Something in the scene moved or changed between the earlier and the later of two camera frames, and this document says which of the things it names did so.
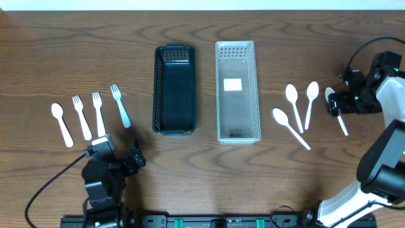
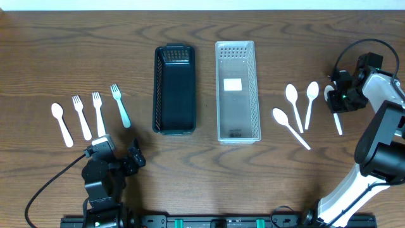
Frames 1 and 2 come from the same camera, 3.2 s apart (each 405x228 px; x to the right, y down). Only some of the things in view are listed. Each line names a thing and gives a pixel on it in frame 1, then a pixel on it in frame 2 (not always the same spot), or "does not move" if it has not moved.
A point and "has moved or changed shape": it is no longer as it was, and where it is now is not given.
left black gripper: [127, 161] does not move
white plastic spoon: [283, 119] does not move
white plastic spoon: [328, 92] has moved or changed shape
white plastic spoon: [292, 95] does not move
